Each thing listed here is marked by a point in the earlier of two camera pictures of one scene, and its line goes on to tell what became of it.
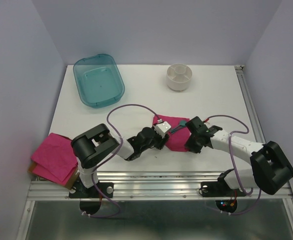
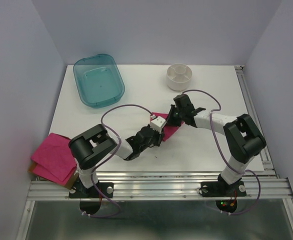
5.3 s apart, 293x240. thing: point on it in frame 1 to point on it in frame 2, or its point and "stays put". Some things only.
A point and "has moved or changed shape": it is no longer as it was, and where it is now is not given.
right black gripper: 192,147 to 170,120
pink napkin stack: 55,159 stays put
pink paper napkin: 178,140 has moved or changed shape
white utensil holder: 178,76 stays put
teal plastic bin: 99,81 stays put
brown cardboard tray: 69,184 stays put
